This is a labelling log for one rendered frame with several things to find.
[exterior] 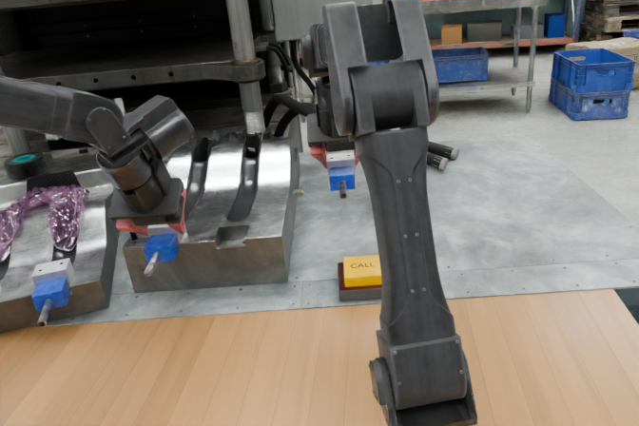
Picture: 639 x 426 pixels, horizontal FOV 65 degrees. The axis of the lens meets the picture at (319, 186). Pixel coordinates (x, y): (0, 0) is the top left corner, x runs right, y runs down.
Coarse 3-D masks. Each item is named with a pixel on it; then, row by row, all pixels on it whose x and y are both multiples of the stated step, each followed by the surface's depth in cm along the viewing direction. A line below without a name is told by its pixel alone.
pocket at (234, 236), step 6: (222, 228) 85; (228, 228) 85; (234, 228) 85; (240, 228) 85; (246, 228) 85; (216, 234) 83; (222, 234) 86; (228, 234) 86; (234, 234) 86; (240, 234) 86; (246, 234) 86; (216, 240) 83; (222, 240) 86; (228, 240) 86; (234, 240) 86; (240, 240) 86; (222, 246) 82; (228, 246) 82; (234, 246) 82; (240, 246) 82
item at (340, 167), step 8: (352, 152) 92; (328, 160) 89; (336, 160) 89; (344, 160) 89; (352, 160) 89; (328, 168) 89; (336, 168) 89; (344, 168) 88; (352, 168) 88; (328, 176) 90; (336, 176) 86; (344, 176) 86; (352, 176) 86; (336, 184) 86; (344, 184) 84; (352, 184) 86; (344, 192) 81
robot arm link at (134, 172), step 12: (132, 132) 67; (132, 144) 67; (144, 144) 67; (96, 156) 66; (108, 156) 65; (120, 156) 66; (132, 156) 66; (144, 156) 68; (156, 156) 70; (108, 168) 65; (120, 168) 65; (132, 168) 66; (144, 168) 68; (120, 180) 67; (132, 180) 67; (144, 180) 69
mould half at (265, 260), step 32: (224, 160) 106; (288, 160) 104; (224, 192) 100; (288, 192) 97; (192, 224) 87; (224, 224) 86; (256, 224) 85; (288, 224) 92; (128, 256) 82; (192, 256) 82; (224, 256) 82; (256, 256) 82; (288, 256) 88; (160, 288) 85; (192, 288) 85
